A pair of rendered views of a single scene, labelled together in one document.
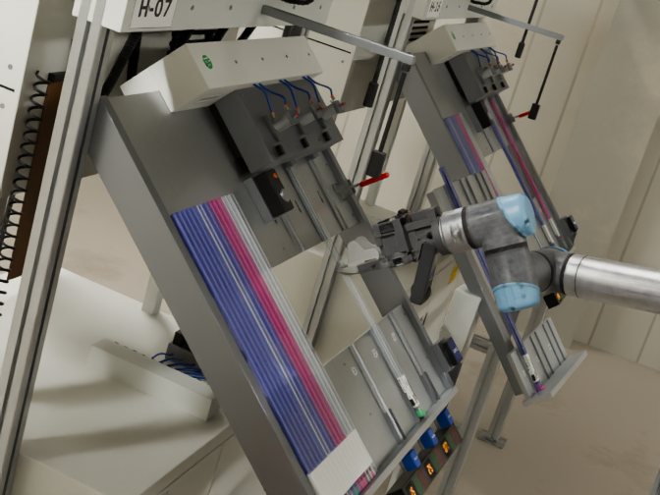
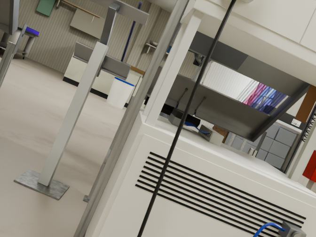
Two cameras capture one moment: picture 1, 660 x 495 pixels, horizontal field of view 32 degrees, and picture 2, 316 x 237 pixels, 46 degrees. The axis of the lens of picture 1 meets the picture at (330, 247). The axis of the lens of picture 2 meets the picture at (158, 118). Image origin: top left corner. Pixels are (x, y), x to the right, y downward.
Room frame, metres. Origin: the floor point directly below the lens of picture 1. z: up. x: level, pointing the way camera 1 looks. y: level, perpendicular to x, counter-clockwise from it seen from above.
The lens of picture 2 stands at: (2.80, 1.68, 0.74)
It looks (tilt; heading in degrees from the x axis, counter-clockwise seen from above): 4 degrees down; 247
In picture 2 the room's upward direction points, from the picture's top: 24 degrees clockwise
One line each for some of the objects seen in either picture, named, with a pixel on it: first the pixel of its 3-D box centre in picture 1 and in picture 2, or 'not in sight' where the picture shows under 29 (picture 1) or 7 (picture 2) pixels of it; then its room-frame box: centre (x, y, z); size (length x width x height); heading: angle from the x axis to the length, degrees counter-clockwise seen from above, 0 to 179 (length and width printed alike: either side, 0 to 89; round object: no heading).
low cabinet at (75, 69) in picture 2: not in sight; (108, 76); (0.45, -8.16, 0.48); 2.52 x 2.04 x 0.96; 80
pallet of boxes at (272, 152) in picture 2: not in sight; (259, 136); (-2.62, -5.33, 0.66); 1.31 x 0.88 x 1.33; 80
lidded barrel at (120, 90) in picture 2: not in sight; (119, 93); (0.53, -6.28, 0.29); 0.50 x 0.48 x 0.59; 78
